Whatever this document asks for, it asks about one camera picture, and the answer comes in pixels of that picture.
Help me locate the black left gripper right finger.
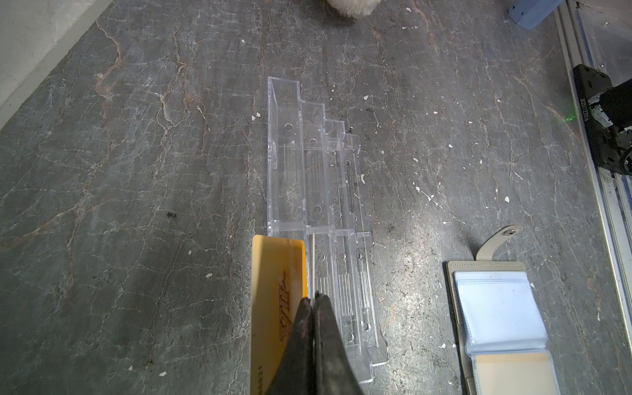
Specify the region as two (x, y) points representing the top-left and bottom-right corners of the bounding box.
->
(313, 293), (363, 394)

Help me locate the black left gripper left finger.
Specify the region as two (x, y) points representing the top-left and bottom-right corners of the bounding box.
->
(266, 298), (314, 394)

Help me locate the clear acrylic organizer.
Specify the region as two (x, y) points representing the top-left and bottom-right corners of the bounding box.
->
(268, 77), (389, 383)

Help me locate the white teddy bear brown sweater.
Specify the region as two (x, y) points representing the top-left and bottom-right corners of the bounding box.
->
(327, 0), (381, 19)

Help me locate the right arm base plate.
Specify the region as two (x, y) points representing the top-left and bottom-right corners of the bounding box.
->
(573, 64), (631, 175)

